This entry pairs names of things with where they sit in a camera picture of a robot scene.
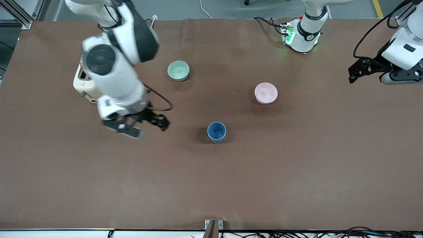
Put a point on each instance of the aluminium frame profile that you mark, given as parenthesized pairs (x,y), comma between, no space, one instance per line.
(18,16)

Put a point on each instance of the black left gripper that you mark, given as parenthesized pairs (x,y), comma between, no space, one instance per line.
(377,65)

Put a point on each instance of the metal table edge bracket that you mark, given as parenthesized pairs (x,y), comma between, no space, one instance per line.
(213,226)

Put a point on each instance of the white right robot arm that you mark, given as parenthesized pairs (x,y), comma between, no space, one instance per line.
(112,79)

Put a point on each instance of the brown table cover sheet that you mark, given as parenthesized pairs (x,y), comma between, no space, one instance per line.
(211,178)

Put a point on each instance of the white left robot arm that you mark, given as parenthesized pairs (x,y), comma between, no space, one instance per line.
(307,33)

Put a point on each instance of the cream white toaster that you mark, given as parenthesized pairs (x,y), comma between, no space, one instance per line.
(81,84)

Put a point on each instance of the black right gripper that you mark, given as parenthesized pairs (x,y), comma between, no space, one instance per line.
(145,116)

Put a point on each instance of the left base connector box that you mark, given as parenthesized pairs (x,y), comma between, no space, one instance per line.
(287,33)

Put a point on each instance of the pale pink bowl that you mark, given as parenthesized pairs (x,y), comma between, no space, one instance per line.
(266,93)

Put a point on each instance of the pale green bowl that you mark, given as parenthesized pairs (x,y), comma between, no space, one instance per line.
(178,71)

